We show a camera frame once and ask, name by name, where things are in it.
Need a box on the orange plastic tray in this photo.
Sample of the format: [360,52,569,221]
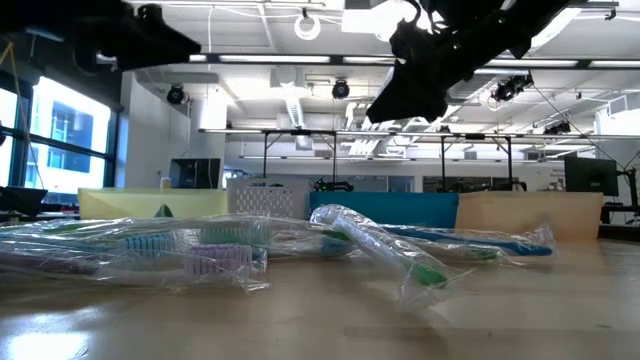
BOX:
[457,192,605,241]

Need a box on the long ceiling light bar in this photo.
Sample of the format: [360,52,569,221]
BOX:
[189,52,640,68]

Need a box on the wrapped purple toothbrush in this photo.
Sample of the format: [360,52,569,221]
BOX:
[0,243,271,295]

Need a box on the large window dark frame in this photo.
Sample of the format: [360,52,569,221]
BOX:
[0,74,120,194]

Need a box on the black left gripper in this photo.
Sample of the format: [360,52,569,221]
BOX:
[69,4,202,71]

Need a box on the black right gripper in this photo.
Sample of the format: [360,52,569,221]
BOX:
[367,22,481,121]

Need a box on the white perforated plastic basket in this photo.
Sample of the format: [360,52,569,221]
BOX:
[226,177,312,221]

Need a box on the silver ribbed ventilation duct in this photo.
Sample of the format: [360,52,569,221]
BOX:
[444,7,584,104]

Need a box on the blue plastic tray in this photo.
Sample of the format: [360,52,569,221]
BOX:
[308,191,460,229]

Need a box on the black aluminium table frame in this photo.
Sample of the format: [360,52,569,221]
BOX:
[0,185,50,226]
[597,223,640,241]

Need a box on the blue toothbrush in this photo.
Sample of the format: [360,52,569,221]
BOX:
[382,223,559,259]
[269,232,356,260]
[0,230,201,261]

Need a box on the black monitor stand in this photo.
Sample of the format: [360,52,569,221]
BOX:
[602,167,640,225]

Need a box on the white coiled cable loop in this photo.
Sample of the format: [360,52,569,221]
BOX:
[293,13,323,42]

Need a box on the yellow plastic tray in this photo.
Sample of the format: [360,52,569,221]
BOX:
[77,187,230,220]

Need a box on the black station frame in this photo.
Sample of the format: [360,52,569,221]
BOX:
[439,132,514,193]
[261,128,338,192]

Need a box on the black monitor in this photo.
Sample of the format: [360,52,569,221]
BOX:
[168,157,223,190]
[563,155,620,198]

